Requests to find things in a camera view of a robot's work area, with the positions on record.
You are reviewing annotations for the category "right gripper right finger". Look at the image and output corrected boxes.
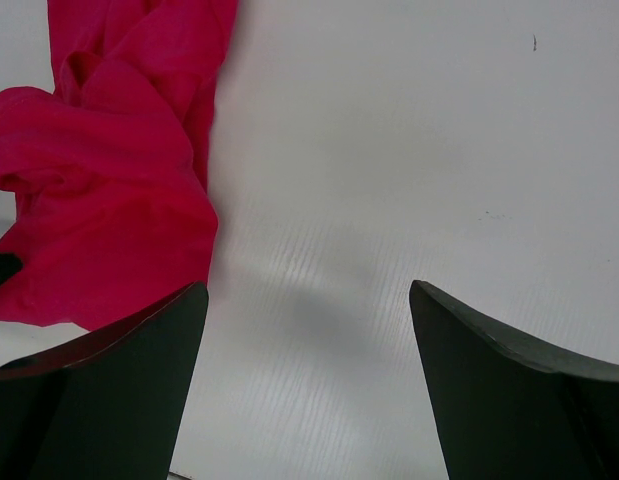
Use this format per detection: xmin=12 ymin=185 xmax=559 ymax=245
xmin=409 ymin=280 xmax=619 ymax=479

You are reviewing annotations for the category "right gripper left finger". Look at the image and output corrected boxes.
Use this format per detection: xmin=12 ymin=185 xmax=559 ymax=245
xmin=0 ymin=283 xmax=208 ymax=479

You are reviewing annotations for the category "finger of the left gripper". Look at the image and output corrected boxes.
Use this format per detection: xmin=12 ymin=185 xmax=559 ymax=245
xmin=0 ymin=253 xmax=23 ymax=286

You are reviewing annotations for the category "magenta t shirt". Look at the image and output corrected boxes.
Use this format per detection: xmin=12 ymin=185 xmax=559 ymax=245
xmin=0 ymin=1 xmax=238 ymax=330

